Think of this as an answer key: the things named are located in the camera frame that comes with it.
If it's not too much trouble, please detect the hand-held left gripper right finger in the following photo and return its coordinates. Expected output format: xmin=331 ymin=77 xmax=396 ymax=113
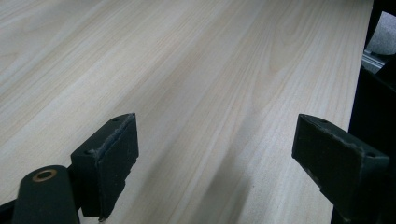
xmin=291 ymin=113 xmax=390 ymax=223

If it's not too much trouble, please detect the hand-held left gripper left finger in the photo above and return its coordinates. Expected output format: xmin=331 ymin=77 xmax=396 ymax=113
xmin=70 ymin=112 xmax=140 ymax=222

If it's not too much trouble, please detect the aluminium rail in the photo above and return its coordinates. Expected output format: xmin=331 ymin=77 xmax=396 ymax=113
xmin=361 ymin=49 xmax=389 ymax=75

